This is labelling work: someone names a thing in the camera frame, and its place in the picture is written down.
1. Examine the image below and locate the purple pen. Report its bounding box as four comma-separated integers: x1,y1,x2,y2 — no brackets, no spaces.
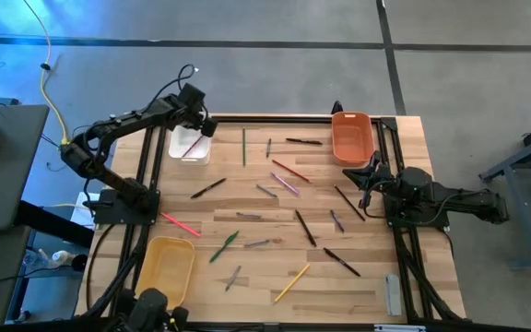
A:
270,172,301,196

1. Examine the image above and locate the black power cable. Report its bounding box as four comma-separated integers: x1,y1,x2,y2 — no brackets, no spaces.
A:
85,223,115,315

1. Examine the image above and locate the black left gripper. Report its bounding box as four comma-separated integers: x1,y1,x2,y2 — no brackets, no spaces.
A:
172,82,218,138

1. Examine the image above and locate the white plastic bin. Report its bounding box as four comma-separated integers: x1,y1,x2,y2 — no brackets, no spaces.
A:
168,124,213,166

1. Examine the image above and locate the orange plastic bin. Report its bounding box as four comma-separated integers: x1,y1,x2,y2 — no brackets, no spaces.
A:
330,111,376,167

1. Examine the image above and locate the black aluminium frame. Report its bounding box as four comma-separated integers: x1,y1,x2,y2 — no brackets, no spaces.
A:
78,113,467,332

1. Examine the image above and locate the green pen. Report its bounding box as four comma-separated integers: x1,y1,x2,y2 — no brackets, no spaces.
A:
208,230,240,264

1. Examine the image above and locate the black bulky device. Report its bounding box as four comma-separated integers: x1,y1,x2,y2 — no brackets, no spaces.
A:
117,288,191,332

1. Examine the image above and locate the silver aluminium bar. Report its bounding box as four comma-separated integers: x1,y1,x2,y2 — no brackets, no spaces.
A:
374,324,427,332

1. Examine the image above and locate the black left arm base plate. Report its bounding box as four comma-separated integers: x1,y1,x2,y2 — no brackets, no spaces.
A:
94,188,160,226

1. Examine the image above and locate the dark red pencil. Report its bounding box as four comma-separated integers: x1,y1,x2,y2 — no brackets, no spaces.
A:
181,134,205,160

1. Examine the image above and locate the light grey stapler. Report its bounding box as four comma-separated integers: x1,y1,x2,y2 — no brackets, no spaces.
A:
383,272,403,317

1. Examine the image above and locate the purple crayon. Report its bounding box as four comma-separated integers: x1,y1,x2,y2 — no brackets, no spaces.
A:
329,209,346,233

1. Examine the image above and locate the yellow cable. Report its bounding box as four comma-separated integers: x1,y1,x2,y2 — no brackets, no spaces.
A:
21,0,71,147

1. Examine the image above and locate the yellow pencil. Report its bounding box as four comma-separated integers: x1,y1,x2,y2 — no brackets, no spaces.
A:
273,263,312,304

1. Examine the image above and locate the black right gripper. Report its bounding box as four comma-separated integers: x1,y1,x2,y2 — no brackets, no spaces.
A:
342,151,394,208

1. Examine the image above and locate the grey desk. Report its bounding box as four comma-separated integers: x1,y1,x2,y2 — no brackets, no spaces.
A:
0,103,50,231

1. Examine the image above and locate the dark brown pencil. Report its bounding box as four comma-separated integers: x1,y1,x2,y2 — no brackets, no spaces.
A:
333,184,367,222

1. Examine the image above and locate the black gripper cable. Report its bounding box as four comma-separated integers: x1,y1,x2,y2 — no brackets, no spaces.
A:
360,179,389,220

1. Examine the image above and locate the blue-grey metal table frame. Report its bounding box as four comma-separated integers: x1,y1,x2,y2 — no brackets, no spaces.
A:
479,114,531,271

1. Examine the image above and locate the pink pencil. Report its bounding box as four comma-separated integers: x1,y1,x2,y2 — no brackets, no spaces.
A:
160,212,202,238

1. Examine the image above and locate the black pen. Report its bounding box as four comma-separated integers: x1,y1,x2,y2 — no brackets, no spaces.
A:
285,137,324,147
323,247,361,278
294,209,317,248
190,177,228,200

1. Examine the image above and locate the white paper sheet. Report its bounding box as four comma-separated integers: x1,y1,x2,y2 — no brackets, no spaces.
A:
70,191,100,230

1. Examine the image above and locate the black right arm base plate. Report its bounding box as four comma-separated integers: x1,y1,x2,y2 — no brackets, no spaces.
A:
384,184,451,228

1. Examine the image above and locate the yellow plastic bin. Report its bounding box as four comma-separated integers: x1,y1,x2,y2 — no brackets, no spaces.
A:
135,236,196,309

